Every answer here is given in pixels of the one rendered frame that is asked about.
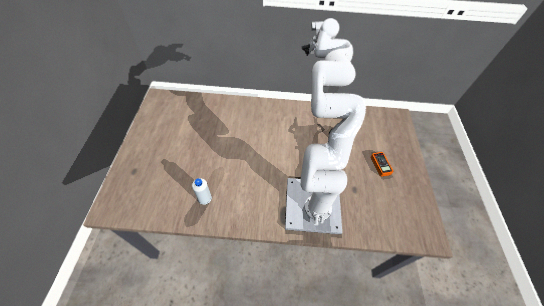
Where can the orange handheld multimeter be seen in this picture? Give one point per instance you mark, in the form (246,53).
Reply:
(381,163)

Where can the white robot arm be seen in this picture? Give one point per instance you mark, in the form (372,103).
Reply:
(323,163)

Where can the white bottle with blue cap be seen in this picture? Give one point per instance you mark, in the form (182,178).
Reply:
(201,191)

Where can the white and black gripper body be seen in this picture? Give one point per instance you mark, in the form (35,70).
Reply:
(312,46)

